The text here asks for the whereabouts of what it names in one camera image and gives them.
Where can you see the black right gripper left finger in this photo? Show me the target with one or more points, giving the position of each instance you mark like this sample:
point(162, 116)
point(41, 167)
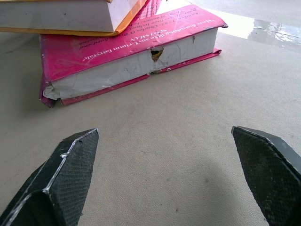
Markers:
point(58, 179)

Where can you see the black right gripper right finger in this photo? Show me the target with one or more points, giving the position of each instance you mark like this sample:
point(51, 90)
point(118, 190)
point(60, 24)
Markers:
point(270, 174)

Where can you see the pink paperback book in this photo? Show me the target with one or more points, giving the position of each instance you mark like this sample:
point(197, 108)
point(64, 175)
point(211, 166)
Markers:
point(103, 54)

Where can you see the yellow-covered book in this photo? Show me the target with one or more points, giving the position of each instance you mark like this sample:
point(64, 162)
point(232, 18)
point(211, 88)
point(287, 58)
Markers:
point(70, 15)

